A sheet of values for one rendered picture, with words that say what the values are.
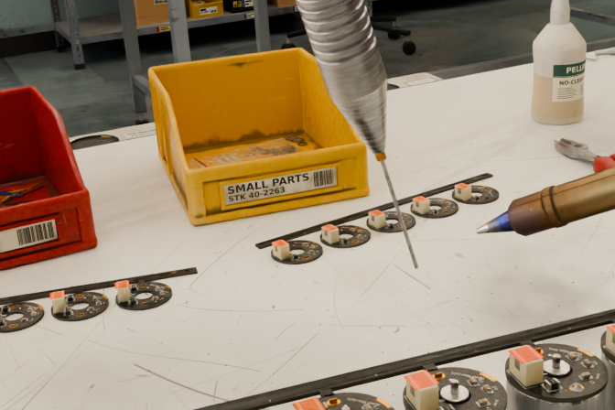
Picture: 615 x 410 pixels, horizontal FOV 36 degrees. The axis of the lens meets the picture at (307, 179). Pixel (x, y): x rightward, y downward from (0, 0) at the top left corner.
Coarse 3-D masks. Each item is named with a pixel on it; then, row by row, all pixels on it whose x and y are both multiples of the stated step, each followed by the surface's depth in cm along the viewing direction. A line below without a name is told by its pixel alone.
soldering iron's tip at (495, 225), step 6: (498, 216) 20; (504, 216) 20; (486, 222) 20; (492, 222) 20; (498, 222) 20; (504, 222) 20; (480, 228) 20; (486, 228) 20; (492, 228) 20; (498, 228) 20; (504, 228) 20; (510, 228) 20
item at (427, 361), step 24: (600, 312) 26; (504, 336) 25; (528, 336) 25; (552, 336) 25; (408, 360) 25; (432, 360) 24; (456, 360) 25; (312, 384) 24; (336, 384) 24; (360, 384) 24; (216, 408) 23; (240, 408) 23
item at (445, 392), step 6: (438, 372) 24; (444, 390) 23; (462, 390) 23; (468, 390) 23; (438, 396) 23; (444, 396) 23; (450, 396) 23; (456, 396) 23; (462, 396) 23; (468, 396) 23; (444, 402) 23; (450, 402) 23; (456, 402) 23; (462, 402) 23
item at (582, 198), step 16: (592, 176) 19; (608, 176) 18; (544, 192) 19; (560, 192) 19; (576, 192) 19; (592, 192) 18; (608, 192) 18; (512, 208) 19; (528, 208) 19; (544, 208) 19; (560, 208) 19; (576, 208) 19; (592, 208) 19; (608, 208) 18; (512, 224) 19; (528, 224) 19; (544, 224) 19; (560, 224) 19
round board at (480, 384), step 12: (432, 372) 24; (444, 372) 24; (456, 372) 24; (468, 372) 24; (480, 372) 24; (444, 384) 23; (468, 384) 23; (480, 384) 23; (492, 384) 23; (480, 396) 23; (492, 396) 23; (504, 396) 23; (408, 408) 23; (444, 408) 22; (456, 408) 22; (468, 408) 22; (480, 408) 22; (492, 408) 22; (504, 408) 22
